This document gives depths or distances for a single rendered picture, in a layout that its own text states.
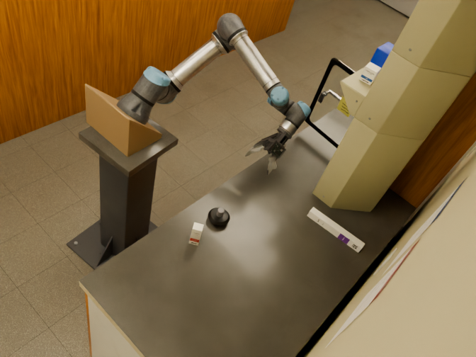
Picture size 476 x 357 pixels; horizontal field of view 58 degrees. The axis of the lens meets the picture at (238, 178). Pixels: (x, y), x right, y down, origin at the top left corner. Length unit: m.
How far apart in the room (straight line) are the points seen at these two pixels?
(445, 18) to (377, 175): 0.70
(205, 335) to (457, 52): 1.25
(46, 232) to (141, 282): 1.36
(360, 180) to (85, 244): 1.69
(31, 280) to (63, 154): 0.99
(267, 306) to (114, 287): 0.55
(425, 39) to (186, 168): 2.13
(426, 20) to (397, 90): 0.25
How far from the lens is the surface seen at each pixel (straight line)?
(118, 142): 1.96
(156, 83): 1.90
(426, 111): 1.72
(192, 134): 3.51
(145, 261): 1.64
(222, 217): 1.75
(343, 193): 1.94
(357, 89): 1.71
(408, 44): 1.57
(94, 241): 2.79
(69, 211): 2.95
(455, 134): 2.03
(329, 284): 1.78
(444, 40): 1.55
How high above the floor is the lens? 2.36
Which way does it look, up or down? 46 degrees down
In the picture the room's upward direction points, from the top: 19 degrees clockwise
